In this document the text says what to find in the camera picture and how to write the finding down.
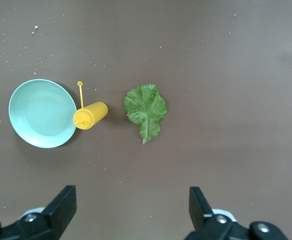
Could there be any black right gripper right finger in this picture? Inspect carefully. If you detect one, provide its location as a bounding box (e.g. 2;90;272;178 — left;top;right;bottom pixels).
183;186;291;240

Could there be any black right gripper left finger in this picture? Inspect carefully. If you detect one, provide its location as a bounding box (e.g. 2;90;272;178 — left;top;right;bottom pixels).
0;184;77;240

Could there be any yellow squeeze bottle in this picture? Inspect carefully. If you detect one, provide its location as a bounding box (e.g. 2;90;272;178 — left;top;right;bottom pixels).
72;81;109;130

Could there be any green lettuce leaf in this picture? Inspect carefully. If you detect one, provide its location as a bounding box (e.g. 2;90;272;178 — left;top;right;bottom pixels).
122;84;168;145

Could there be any mint green plate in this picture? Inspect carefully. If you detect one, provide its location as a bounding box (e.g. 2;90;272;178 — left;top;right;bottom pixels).
8;78;78;149

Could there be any brown tablecloth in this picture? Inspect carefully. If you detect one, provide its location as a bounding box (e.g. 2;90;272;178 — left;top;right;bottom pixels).
0;0;292;240

